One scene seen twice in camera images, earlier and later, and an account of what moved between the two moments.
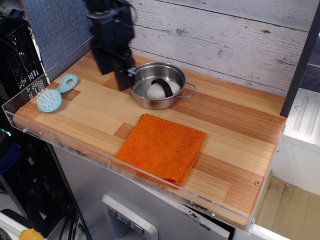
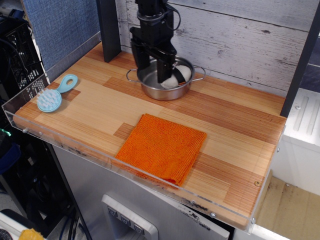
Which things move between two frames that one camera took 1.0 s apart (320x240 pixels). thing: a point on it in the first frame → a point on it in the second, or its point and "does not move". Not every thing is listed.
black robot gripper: (113, 25) → (155, 36)
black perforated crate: (21, 70) does not move
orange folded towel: (163, 147) does not move
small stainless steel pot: (144, 73) → (147, 74)
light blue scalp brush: (49, 100) does not move
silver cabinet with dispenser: (113, 204) does not move
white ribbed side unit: (298, 161) does not move
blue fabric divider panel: (62, 31) does not move
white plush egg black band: (161, 88) → (180, 75)
